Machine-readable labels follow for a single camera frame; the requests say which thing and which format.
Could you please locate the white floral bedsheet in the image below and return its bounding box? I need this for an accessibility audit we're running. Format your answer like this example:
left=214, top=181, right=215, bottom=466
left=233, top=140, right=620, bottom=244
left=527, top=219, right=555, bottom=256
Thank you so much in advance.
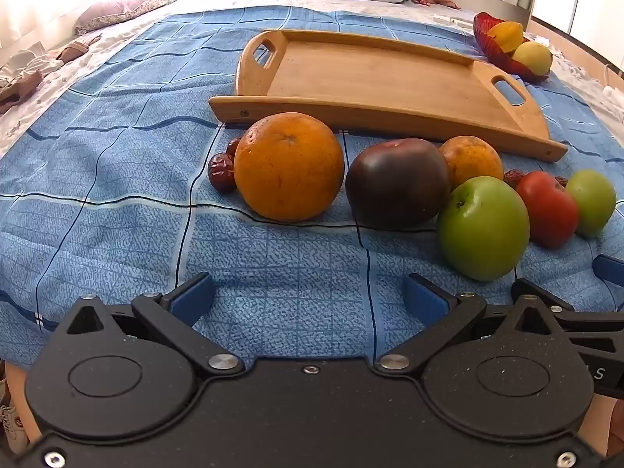
left=0, top=0, right=624, bottom=157

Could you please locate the blue checked blanket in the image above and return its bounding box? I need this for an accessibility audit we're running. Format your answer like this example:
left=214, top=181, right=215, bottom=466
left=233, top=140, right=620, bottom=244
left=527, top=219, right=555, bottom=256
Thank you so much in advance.
left=0, top=7, right=624, bottom=366

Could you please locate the small orange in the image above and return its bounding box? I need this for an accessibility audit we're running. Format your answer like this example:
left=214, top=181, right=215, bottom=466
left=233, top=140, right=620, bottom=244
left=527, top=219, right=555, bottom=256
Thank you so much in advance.
left=439, top=135, right=504, bottom=190

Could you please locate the white garment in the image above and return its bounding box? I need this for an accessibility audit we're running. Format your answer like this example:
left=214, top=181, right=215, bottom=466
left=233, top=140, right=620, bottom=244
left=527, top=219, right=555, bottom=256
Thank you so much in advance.
left=0, top=49, right=64, bottom=79

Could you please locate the large green apple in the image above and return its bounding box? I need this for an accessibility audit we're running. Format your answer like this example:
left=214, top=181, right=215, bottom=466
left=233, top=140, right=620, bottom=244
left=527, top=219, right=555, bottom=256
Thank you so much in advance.
left=436, top=176, right=530, bottom=282

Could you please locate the white sheer curtain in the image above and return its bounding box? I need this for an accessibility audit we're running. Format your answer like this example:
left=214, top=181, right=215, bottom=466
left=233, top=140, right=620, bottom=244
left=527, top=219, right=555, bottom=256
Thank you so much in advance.
left=0, top=0, right=137, bottom=52

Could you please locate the yellow starfruit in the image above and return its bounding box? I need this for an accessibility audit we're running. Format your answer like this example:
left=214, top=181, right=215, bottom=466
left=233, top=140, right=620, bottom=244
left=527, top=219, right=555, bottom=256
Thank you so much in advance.
left=487, top=21, right=525, bottom=54

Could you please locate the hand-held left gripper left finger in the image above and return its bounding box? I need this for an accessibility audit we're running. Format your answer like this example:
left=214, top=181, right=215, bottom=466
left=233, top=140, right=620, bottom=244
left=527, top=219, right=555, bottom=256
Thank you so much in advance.
left=57, top=272, right=245, bottom=379

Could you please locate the red tomato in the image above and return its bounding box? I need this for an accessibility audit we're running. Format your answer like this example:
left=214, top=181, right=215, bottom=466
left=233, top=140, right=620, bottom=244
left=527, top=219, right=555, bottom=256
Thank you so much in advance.
left=516, top=170, right=581, bottom=249

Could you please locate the dark purple apple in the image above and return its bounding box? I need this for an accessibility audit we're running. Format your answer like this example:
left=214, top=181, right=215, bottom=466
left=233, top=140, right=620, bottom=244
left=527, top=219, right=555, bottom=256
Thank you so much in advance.
left=345, top=138, right=452, bottom=231

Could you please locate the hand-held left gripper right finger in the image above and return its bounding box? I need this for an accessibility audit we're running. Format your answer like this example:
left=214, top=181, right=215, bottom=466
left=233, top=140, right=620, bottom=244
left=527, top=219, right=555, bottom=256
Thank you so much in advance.
left=373, top=273, right=572, bottom=377

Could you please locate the yellow mango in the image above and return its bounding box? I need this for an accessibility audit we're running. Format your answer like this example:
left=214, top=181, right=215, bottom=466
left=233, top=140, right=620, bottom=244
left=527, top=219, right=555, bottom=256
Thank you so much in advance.
left=512, top=41, right=553, bottom=75

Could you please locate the brown cloth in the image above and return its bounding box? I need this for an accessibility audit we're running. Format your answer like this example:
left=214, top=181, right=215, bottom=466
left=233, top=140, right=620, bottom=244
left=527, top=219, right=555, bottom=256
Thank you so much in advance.
left=53, top=39, right=93, bottom=62
left=0, top=69, right=44, bottom=110

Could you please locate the red glass bowl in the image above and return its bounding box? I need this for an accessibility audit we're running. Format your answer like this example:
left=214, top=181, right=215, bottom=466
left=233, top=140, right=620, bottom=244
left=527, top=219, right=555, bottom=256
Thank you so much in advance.
left=473, top=12, right=551, bottom=83

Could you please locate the small green apple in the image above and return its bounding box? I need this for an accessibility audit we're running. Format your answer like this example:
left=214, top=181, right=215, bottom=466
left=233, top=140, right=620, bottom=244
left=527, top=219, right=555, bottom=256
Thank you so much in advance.
left=565, top=169, right=617, bottom=239

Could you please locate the wooden tray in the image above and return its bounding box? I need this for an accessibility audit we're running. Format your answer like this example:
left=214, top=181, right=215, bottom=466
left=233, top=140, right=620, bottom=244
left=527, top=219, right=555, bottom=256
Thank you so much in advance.
left=209, top=29, right=569, bottom=163

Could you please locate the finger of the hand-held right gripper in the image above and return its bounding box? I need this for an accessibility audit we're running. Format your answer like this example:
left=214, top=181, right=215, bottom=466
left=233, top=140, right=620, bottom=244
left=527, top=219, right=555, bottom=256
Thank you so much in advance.
left=511, top=277, right=624, bottom=336
left=592, top=253, right=624, bottom=299

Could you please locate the large orange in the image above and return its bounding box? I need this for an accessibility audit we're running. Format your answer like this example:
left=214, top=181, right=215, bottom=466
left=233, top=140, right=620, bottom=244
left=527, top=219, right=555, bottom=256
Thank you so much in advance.
left=234, top=112, right=345, bottom=222

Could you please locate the purple pillow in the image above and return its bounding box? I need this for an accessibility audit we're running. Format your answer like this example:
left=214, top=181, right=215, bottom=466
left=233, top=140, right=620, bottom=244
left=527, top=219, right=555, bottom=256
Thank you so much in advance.
left=73, top=0, right=198, bottom=36

